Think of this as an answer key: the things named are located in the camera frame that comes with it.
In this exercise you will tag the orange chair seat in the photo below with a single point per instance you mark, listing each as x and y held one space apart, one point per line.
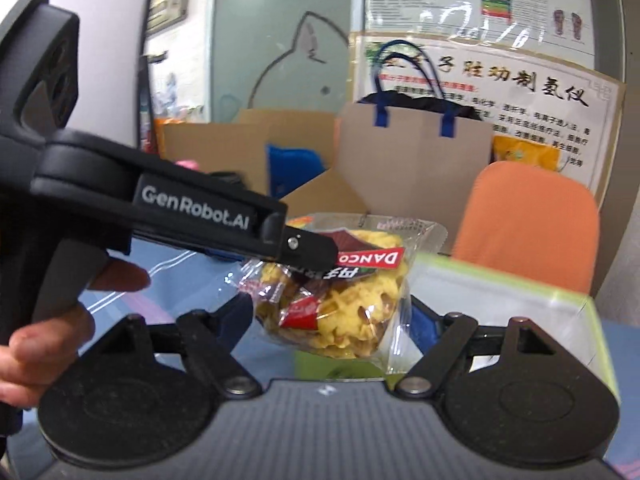
525 220

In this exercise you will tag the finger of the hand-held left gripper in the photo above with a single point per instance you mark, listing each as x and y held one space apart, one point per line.
310 250

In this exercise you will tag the white wall appliance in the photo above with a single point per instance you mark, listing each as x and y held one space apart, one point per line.
167 5

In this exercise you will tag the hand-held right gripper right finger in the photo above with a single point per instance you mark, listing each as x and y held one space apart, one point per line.
425 330

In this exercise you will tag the person's left hand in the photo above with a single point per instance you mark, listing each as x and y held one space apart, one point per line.
50 347

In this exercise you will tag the glass panel with cat drawing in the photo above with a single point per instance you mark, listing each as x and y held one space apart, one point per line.
280 35

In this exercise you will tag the blue cushion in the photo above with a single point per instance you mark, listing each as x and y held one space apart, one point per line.
295 170

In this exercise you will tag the red packet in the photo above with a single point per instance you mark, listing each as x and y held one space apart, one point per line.
350 320

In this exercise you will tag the brown cardboard box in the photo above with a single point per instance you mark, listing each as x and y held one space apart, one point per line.
215 155

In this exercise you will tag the cardboard framed wall poster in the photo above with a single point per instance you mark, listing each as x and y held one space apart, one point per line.
550 105

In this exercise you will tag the light green cardboard box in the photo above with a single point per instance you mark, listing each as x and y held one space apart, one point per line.
500 290

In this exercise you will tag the blue printed tablecloth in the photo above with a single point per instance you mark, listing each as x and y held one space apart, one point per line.
190 280

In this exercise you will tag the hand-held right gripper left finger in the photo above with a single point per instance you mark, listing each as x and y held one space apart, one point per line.
235 325

